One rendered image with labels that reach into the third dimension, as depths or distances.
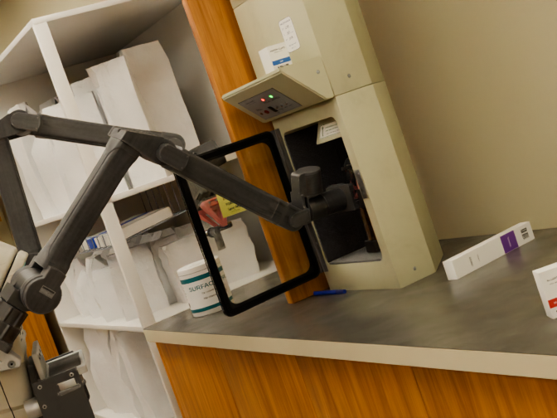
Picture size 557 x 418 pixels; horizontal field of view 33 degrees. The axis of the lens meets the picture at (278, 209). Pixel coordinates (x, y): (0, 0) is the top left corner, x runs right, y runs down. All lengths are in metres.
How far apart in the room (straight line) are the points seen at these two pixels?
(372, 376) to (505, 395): 0.39
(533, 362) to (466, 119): 1.15
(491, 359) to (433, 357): 0.16
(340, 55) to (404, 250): 0.47
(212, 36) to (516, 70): 0.77
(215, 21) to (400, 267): 0.80
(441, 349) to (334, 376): 0.47
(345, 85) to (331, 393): 0.70
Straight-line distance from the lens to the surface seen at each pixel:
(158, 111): 3.48
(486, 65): 2.41
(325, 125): 2.30
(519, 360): 1.50
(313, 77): 2.16
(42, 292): 1.95
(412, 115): 2.68
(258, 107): 2.35
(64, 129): 2.41
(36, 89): 4.27
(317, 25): 2.19
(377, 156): 2.21
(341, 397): 2.07
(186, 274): 2.79
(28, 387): 2.17
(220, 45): 2.49
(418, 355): 1.70
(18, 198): 2.40
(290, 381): 2.26
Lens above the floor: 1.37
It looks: 4 degrees down
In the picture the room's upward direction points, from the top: 19 degrees counter-clockwise
